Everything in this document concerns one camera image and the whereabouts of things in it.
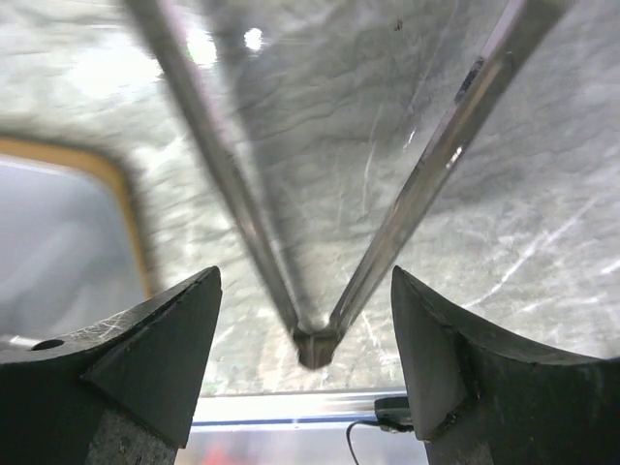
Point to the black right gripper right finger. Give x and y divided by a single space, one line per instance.
480 394

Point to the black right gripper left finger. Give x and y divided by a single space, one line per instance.
122 391

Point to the silver metal tweezers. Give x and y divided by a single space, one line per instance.
334 129

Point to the gold metal tin box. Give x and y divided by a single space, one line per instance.
71 253

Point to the aluminium rail frame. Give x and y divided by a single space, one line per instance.
288 408

